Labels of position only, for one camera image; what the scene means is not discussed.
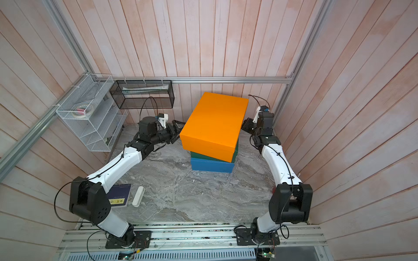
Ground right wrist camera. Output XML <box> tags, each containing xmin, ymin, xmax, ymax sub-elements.
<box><xmin>253</xmin><ymin>105</ymin><xmax>269</xmax><ymax>124</ymax></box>

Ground white rectangular eraser bar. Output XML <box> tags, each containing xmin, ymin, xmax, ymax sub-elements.
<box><xmin>132</xmin><ymin>186</ymin><xmax>145</xmax><ymax>207</ymax></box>

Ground green shoebox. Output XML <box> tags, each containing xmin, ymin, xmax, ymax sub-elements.
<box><xmin>190</xmin><ymin>143</ymin><xmax>239</xmax><ymax>164</ymax></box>

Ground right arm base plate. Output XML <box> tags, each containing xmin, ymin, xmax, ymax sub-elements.
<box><xmin>234</xmin><ymin>225</ymin><xmax>280</xmax><ymax>246</ymax></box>

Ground papers in black basket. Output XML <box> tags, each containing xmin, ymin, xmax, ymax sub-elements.
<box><xmin>122</xmin><ymin>85</ymin><xmax>169</xmax><ymax>95</ymax></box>

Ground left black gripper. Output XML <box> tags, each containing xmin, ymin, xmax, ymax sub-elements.
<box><xmin>151</xmin><ymin>120</ymin><xmax>189</xmax><ymax>145</ymax></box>

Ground dark blue booklet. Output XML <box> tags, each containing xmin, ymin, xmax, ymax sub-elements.
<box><xmin>107</xmin><ymin>184</ymin><xmax>132</xmax><ymax>208</ymax></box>

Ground black mesh wall basket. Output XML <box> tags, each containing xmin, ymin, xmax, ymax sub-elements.
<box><xmin>110</xmin><ymin>80</ymin><xmax>175</xmax><ymax>109</ymax></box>

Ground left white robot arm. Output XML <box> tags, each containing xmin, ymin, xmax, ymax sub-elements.
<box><xmin>69</xmin><ymin>115</ymin><xmax>185</xmax><ymax>248</ymax></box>

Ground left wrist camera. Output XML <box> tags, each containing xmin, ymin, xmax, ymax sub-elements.
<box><xmin>138</xmin><ymin>113</ymin><xmax>168</xmax><ymax>136</ymax></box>

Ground tape roll in rack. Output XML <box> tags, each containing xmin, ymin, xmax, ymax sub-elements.
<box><xmin>71</xmin><ymin>103</ymin><xmax>94</xmax><ymax>119</ymax></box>

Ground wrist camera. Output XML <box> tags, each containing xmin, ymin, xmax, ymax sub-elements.
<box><xmin>138</xmin><ymin>113</ymin><xmax>168</xmax><ymax>136</ymax></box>
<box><xmin>253</xmin><ymin>105</ymin><xmax>269</xmax><ymax>124</ymax></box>

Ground blue shoebox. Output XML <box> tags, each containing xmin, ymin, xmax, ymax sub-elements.
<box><xmin>190</xmin><ymin>158</ymin><xmax>235</xmax><ymax>173</ymax></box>

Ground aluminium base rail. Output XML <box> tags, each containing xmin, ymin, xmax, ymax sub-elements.
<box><xmin>56</xmin><ymin>223</ymin><xmax>333</xmax><ymax>261</ymax></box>

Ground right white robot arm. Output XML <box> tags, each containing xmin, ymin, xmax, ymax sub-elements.
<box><xmin>242</xmin><ymin>105</ymin><xmax>313</xmax><ymax>245</ymax></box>

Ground orange shoebox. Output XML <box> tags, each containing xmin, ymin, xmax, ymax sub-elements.
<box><xmin>180</xmin><ymin>92</ymin><xmax>249</xmax><ymax>163</ymax></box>

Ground horizontal aluminium wall rail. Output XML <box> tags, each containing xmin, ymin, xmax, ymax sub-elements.
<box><xmin>111</xmin><ymin>76</ymin><xmax>292</xmax><ymax>84</ymax></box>

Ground white wire shelf rack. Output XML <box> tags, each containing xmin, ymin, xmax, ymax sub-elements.
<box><xmin>56</xmin><ymin>74</ymin><xmax>127</xmax><ymax>152</ymax></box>

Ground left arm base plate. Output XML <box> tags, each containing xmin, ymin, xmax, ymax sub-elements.
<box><xmin>105</xmin><ymin>231</ymin><xmax>152</xmax><ymax>249</ymax></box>

